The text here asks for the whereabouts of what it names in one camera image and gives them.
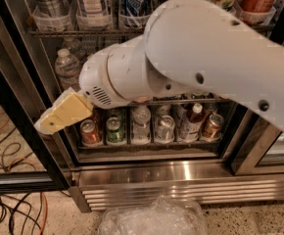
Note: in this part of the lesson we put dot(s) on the silver can bottom shelf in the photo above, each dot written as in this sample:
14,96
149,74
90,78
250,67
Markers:
165,128

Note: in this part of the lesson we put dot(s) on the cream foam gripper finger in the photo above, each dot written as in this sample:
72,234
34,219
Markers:
70,108

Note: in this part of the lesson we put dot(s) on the left glass fridge door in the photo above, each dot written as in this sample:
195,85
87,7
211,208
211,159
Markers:
28,87

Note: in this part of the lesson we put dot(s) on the rear clear water bottle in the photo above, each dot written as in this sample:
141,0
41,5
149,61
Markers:
75,47

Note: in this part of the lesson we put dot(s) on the copper can bottom shelf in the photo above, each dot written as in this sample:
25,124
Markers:
213,126

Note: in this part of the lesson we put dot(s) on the blue white tall can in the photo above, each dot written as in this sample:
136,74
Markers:
134,11

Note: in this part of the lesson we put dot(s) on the tea bottle white cap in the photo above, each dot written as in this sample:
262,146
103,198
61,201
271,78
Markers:
192,123

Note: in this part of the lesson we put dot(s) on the clear plastic bag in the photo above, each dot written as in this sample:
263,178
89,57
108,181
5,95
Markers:
164,216

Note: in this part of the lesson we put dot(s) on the water bottle bottom shelf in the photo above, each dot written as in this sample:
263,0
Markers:
140,131

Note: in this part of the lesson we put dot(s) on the orange tall can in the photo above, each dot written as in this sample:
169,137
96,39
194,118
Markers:
255,11

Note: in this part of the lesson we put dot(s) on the clear water bottle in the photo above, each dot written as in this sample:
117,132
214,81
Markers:
75,47
67,69

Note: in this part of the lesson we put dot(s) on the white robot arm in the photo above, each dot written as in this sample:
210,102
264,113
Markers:
187,45

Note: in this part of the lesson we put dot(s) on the orange can bottom shelf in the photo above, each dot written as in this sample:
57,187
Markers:
89,133

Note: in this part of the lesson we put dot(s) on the front clear water bottle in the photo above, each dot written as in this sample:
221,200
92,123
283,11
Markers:
67,69

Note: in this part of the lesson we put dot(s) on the right glass fridge door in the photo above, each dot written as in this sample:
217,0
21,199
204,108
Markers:
256,146

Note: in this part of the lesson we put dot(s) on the glass fridge door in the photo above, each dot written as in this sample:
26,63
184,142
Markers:
28,87
256,146

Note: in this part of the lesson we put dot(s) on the green can bottom shelf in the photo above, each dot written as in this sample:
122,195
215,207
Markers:
114,130

